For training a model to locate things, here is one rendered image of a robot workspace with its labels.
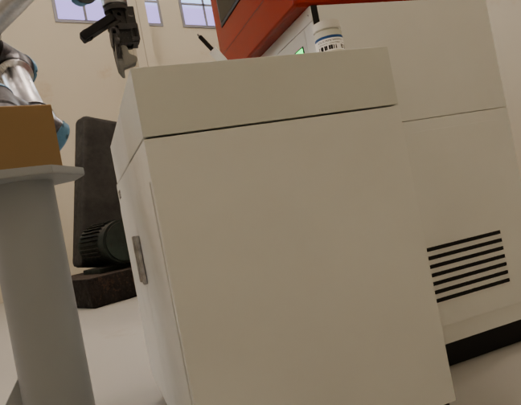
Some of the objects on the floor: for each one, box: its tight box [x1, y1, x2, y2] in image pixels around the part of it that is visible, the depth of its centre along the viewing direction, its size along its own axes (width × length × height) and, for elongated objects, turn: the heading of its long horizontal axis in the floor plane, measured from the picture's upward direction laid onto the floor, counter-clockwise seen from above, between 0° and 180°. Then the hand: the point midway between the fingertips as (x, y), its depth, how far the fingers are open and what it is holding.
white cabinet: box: [117, 106, 456, 405], centre depth 159 cm, size 64×96×82 cm, turn 111°
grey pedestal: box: [0, 165, 96, 405], centre depth 119 cm, size 51×44×82 cm
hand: (121, 73), depth 152 cm, fingers closed
